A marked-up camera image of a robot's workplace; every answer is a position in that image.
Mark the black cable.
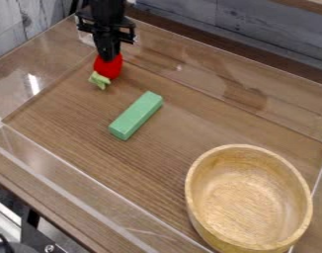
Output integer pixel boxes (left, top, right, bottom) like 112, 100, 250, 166
0, 230, 13, 253

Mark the clear acrylic table enclosure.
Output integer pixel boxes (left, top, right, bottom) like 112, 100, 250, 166
0, 20, 322, 253

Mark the red plush strawberry toy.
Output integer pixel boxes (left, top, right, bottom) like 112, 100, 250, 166
88, 54, 123, 90

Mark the green rectangular block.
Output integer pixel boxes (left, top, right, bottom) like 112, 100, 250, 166
108, 91, 163, 140

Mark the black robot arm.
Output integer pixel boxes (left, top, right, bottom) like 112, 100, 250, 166
75, 0, 136, 61

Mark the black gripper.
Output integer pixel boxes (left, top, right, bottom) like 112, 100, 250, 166
75, 11, 136, 61

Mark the wooden bowl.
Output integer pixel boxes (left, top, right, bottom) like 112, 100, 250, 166
184, 144, 313, 253

